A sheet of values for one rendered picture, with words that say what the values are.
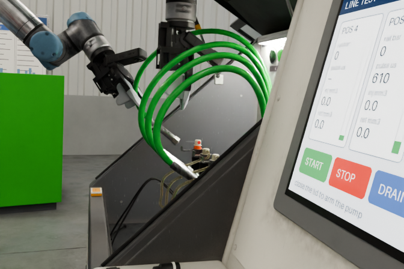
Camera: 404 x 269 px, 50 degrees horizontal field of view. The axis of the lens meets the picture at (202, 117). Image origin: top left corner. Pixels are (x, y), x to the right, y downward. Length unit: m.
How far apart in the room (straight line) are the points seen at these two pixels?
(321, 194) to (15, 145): 3.92
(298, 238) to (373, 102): 0.19
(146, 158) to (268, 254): 0.82
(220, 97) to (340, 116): 0.91
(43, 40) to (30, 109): 3.13
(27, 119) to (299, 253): 3.87
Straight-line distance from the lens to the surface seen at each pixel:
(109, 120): 7.60
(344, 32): 0.60
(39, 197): 4.45
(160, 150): 0.83
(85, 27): 1.32
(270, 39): 1.33
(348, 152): 0.52
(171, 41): 1.07
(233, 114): 1.45
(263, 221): 0.67
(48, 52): 1.18
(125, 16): 7.68
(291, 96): 0.68
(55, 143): 4.37
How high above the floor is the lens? 1.28
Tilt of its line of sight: 4 degrees down
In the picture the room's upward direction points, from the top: 3 degrees clockwise
